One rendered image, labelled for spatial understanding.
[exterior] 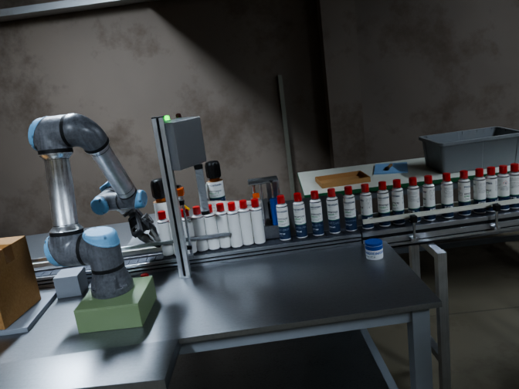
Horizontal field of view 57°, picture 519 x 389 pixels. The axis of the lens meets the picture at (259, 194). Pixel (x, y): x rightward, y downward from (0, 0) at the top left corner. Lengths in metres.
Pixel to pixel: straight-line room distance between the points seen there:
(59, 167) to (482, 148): 2.68
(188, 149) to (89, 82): 3.19
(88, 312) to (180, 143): 0.70
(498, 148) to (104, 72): 3.51
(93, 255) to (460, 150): 2.51
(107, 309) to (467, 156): 2.57
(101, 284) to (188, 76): 3.29
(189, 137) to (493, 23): 3.79
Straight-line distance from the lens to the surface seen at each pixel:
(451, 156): 3.47
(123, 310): 1.73
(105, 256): 1.76
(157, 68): 4.87
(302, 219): 2.13
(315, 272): 1.93
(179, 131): 1.91
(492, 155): 3.61
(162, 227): 2.14
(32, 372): 1.69
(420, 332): 1.75
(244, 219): 2.11
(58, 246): 1.83
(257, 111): 4.77
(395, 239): 2.22
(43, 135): 1.82
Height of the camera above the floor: 1.61
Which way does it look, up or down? 14 degrees down
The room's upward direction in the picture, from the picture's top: 7 degrees counter-clockwise
